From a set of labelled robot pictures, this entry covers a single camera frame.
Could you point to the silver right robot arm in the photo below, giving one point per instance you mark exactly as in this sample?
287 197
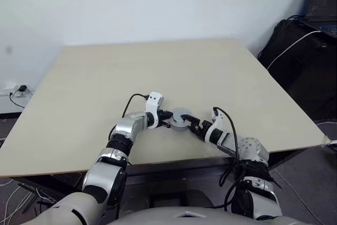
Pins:
250 146

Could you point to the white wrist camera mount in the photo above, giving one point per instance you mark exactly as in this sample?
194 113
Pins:
154 98
218 119

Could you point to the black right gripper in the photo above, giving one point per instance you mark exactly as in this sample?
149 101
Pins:
202 128

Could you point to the grey robot torso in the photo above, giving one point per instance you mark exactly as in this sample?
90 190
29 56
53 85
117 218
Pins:
171 217

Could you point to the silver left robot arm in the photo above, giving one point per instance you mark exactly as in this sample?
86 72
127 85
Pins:
126 127

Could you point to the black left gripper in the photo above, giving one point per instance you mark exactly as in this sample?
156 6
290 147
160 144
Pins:
162 118

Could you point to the black power adapter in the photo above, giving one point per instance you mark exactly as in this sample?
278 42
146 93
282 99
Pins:
23 88

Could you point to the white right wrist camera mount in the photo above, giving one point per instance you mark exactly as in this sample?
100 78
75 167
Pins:
218 119

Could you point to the black bag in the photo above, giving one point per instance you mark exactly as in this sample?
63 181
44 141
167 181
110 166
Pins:
300 77

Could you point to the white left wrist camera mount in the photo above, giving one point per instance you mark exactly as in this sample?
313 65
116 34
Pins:
154 98

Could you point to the white wall socket strip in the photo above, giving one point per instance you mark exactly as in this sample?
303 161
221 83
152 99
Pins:
27 90

